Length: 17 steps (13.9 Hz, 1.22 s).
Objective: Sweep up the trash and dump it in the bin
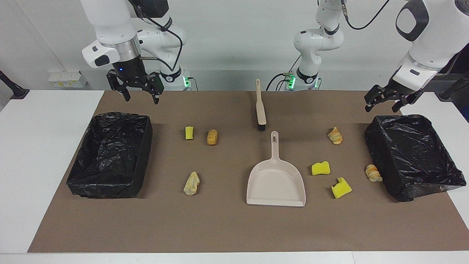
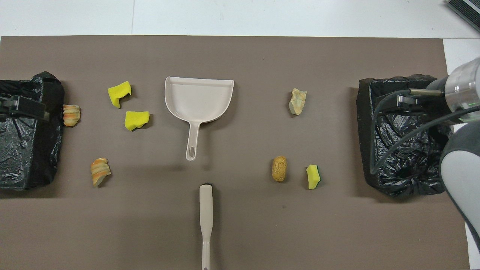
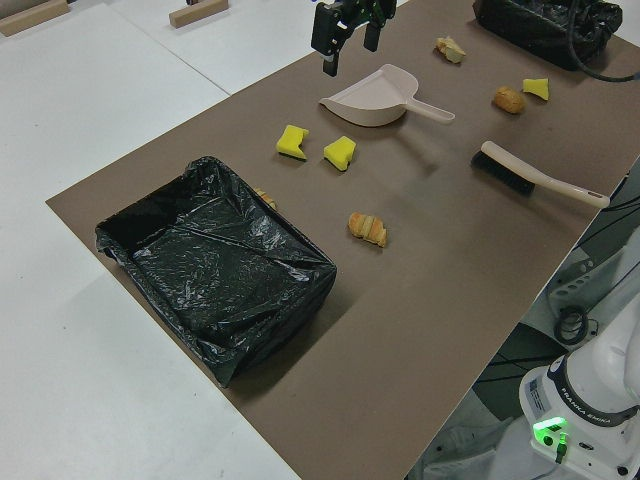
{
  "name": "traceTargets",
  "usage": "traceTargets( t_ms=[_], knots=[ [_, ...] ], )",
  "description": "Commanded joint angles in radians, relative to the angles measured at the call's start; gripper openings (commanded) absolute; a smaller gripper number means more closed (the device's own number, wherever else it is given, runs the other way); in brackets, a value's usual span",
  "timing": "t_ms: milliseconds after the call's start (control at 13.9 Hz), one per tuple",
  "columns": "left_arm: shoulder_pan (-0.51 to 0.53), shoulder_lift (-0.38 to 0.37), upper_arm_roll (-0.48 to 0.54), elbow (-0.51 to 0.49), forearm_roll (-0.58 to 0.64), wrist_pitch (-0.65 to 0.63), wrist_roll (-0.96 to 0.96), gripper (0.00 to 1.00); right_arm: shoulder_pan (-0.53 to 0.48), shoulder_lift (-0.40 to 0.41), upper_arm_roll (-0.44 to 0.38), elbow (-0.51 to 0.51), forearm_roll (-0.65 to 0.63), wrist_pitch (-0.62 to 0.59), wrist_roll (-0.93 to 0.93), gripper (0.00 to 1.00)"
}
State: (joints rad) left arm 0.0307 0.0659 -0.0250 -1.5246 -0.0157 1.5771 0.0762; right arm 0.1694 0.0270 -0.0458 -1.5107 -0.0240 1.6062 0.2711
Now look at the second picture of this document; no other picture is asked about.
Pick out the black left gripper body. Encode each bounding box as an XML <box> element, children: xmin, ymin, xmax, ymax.
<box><xmin>0</xmin><ymin>96</ymin><xmax>20</xmax><ymax>115</ymax></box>

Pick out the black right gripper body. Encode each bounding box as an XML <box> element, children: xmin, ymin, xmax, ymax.
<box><xmin>426</xmin><ymin>97</ymin><xmax>450</xmax><ymax>114</ymax></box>

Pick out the striped croissant bread piece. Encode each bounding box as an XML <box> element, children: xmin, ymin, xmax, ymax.
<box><xmin>90</xmin><ymin>157</ymin><xmax>112</xmax><ymax>187</ymax></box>
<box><xmin>62</xmin><ymin>104</ymin><xmax>81</xmax><ymax>127</ymax></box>

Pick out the notched yellow sponge piece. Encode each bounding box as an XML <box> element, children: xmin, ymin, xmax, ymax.
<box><xmin>107</xmin><ymin>81</ymin><xmax>132</xmax><ymax>109</ymax></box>

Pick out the large yellow green sponge piece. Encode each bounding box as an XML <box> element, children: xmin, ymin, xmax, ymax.
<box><xmin>124</xmin><ymin>111</ymin><xmax>150</xmax><ymax>132</ymax></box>

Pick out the beige plastic dustpan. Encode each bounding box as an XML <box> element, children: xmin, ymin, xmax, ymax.
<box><xmin>164</xmin><ymin>76</ymin><xmax>235</xmax><ymax>162</ymax></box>

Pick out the beige hand brush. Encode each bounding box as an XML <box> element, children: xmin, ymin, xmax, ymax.
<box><xmin>199</xmin><ymin>183</ymin><xmax>214</xmax><ymax>270</ymax></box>

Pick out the black bag lined bin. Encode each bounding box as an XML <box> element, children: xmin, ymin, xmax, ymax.
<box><xmin>0</xmin><ymin>71</ymin><xmax>65</xmax><ymax>191</ymax></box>
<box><xmin>356</xmin><ymin>74</ymin><xmax>456</xmax><ymax>197</ymax></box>

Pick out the black ribbed device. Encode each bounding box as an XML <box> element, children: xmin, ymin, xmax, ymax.
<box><xmin>446</xmin><ymin>0</ymin><xmax>480</xmax><ymax>33</ymax></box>

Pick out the pale torn bread chunk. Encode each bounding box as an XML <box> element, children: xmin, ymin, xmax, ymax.
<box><xmin>289</xmin><ymin>88</ymin><xmax>308</xmax><ymax>116</ymax></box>

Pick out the small yellow green sponge piece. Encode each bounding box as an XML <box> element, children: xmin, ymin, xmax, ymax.
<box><xmin>306</xmin><ymin>164</ymin><xmax>322</xmax><ymax>190</ymax></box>

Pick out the brown peanut shaped bread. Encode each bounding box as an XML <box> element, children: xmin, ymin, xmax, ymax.
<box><xmin>272</xmin><ymin>156</ymin><xmax>287</xmax><ymax>183</ymax></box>

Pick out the brown table mat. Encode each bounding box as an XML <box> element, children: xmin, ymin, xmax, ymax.
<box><xmin>0</xmin><ymin>36</ymin><xmax>471</xmax><ymax>270</ymax></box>

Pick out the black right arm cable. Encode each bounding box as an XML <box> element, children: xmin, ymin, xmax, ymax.
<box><xmin>369</xmin><ymin>89</ymin><xmax>480</xmax><ymax>176</ymax></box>

